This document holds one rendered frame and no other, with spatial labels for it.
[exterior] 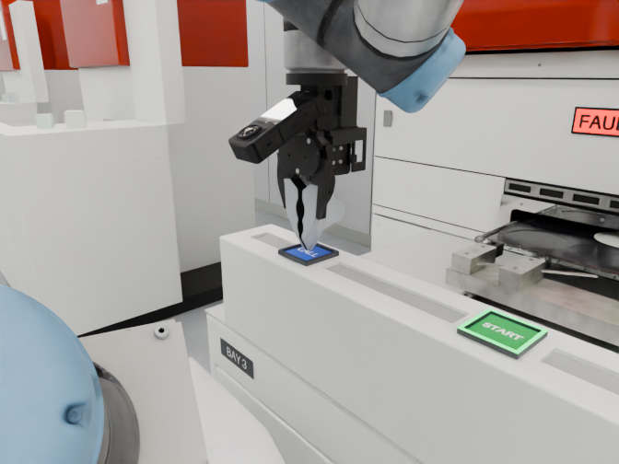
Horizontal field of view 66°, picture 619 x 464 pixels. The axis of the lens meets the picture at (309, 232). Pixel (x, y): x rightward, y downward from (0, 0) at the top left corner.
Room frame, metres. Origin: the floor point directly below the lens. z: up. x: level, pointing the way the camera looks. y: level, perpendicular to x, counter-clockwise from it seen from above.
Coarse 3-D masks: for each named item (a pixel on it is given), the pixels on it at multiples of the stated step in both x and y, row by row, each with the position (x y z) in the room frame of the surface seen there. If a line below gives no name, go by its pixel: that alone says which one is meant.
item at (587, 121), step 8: (584, 112) 0.87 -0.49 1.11; (592, 112) 0.86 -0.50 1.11; (600, 112) 0.85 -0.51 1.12; (608, 112) 0.84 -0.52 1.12; (616, 112) 0.83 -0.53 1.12; (576, 120) 0.88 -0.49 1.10; (584, 120) 0.87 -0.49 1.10; (592, 120) 0.86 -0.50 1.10; (600, 120) 0.85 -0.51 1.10; (608, 120) 0.84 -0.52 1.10; (616, 120) 0.83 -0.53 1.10; (576, 128) 0.88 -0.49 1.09; (584, 128) 0.87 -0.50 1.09; (592, 128) 0.86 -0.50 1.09; (600, 128) 0.85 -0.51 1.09; (608, 128) 0.84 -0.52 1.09; (616, 128) 0.83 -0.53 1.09
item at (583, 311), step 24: (480, 288) 0.67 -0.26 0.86; (504, 288) 0.64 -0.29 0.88; (528, 288) 0.63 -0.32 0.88; (552, 288) 0.63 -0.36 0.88; (576, 288) 0.63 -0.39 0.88; (528, 312) 0.61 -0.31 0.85; (552, 312) 0.58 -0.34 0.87; (576, 312) 0.56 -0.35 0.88; (600, 312) 0.56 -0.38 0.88; (600, 336) 0.54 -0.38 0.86
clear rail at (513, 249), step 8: (480, 240) 0.80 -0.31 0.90; (488, 240) 0.79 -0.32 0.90; (496, 240) 0.78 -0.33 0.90; (504, 248) 0.76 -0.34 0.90; (512, 248) 0.75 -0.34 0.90; (520, 248) 0.75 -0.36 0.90; (536, 256) 0.72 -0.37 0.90; (544, 256) 0.71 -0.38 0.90; (552, 256) 0.71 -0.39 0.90; (560, 264) 0.69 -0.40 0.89; (568, 264) 0.68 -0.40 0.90; (576, 264) 0.68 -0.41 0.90; (584, 264) 0.67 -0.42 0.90; (584, 272) 0.67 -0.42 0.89; (592, 272) 0.66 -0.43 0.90; (600, 272) 0.65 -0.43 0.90; (608, 272) 0.64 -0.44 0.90; (616, 280) 0.63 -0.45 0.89
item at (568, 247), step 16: (528, 224) 0.89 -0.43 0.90; (544, 224) 0.89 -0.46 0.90; (560, 224) 0.89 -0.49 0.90; (576, 224) 0.89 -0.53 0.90; (512, 240) 0.79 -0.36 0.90; (528, 240) 0.79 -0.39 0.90; (544, 240) 0.79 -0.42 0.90; (560, 240) 0.79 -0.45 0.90; (576, 240) 0.79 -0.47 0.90; (592, 240) 0.79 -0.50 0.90; (560, 256) 0.71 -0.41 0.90; (576, 256) 0.72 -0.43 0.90; (592, 256) 0.72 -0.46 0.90; (608, 256) 0.72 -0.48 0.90
